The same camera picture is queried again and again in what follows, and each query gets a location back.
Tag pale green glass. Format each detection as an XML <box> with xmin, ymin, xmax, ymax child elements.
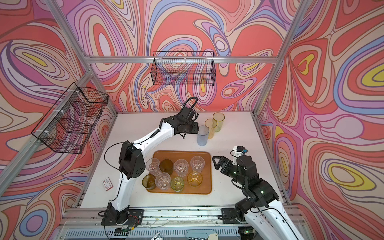
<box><xmin>171</xmin><ymin>177</ymin><xmax>185</xmax><ymax>193</ymax></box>

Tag short amber textured glass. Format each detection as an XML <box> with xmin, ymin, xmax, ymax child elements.
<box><xmin>142</xmin><ymin>174</ymin><xmax>156</xmax><ymax>190</ymax></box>

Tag black wire basket left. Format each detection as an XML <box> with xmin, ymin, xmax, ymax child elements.
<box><xmin>31</xmin><ymin>83</ymin><xmax>109</xmax><ymax>154</ymax></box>

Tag tall yellow glass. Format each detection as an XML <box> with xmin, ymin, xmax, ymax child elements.
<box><xmin>205</xmin><ymin>119</ymin><xmax>218</xmax><ymax>139</ymax></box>

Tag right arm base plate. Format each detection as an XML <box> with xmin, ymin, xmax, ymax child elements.
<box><xmin>218</xmin><ymin>208</ymin><xmax>240</xmax><ymax>225</ymax></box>

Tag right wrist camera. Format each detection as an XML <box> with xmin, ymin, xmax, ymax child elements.
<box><xmin>236</xmin><ymin>146</ymin><xmax>248</xmax><ymax>155</ymax></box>

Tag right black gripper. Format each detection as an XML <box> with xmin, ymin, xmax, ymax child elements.
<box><xmin>212</xmin><ymin>155</ymin><xmax>248</xmax><ymax>187</ymax></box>

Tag black wire basket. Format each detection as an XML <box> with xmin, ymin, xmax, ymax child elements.
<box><xmin>31</xmin><ymin>83</ymin><xmax>109</xmax><ymax>154</ymax></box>
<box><xmin>151</xmin><ymin>50</ymin><xmax>217</xmax><ymax>86</ymax></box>

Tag tall olive textured glass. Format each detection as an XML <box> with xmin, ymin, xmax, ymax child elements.
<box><xmin>159</xmin><ymin>159</ymin><xmax>174</xmax><ymax>176</ymax></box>

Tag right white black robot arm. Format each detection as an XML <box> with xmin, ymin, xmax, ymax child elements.
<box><xmin>212</xmin><ymin>155</ymin><xmax>304</xmax><ymax>240</ymax></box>

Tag brown plastic tray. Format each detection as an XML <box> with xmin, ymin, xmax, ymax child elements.
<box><xmin>147</xmin><ymin>151</ymin><xmax>212</xmax><ymax>195</ymax></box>

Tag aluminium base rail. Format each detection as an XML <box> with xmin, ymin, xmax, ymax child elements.
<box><xmin>58</xmin><ymin>205</ymin><xmax>311</xmax><ymax>238</ymax></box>

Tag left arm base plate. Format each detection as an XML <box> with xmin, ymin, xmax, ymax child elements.
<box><xmin>98</xmin><ymin>209</ymin><xmax>144</xmax><ymax>227</ymax></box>

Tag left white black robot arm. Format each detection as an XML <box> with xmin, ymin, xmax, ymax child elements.
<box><xmin>102</xmin><ymin>106</ymin><xmax>199</xmax><ymax>225</ymax></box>

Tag black wire basket back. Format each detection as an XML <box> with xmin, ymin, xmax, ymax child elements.
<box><xmin>151</xmin><ymin>50</ymin><xmax>217</xmax><ymax>86</ymax></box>

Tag small red white card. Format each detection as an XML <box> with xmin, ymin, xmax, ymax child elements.
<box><xmin>102</xmin><ymin>177</ymin><xmax>114</xmax><ymax>191</ymax></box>

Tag tall clear glass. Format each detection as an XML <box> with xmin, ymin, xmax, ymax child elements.
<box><xmin>174</xmin><ymin>159</ymin><xmax>189</xmax><ymax>178</ymax></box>

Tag tall light green glass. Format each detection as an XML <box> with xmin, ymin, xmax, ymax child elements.
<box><xmin>213</xmin><ymin>112</ymin><xmax>225</xmax><ymax>132</ymax></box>

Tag blue textured glass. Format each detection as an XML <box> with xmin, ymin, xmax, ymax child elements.
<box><xmin>197</xmin><ymin>125</ymin><xmax>210</xmax><ymax>146</ymax></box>

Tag clear faceted glass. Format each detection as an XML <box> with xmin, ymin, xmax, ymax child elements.
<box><xmin>146</xmin><ymin>158</ymin><xmax>162</xmax><ymax>176</ymax></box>

